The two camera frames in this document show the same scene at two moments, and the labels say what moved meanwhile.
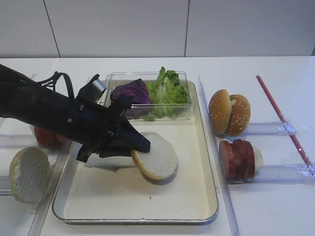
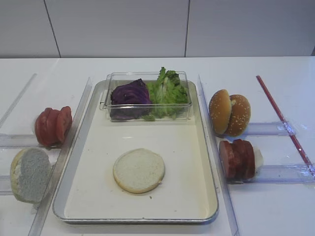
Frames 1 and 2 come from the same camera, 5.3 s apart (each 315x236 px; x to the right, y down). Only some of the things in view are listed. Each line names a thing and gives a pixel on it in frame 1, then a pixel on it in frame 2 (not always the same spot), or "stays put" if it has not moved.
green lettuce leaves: [168, 99] stays put
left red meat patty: [226, 152] stays put
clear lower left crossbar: [5, 186] stays put
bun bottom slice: [160, 165] to [139, 170]
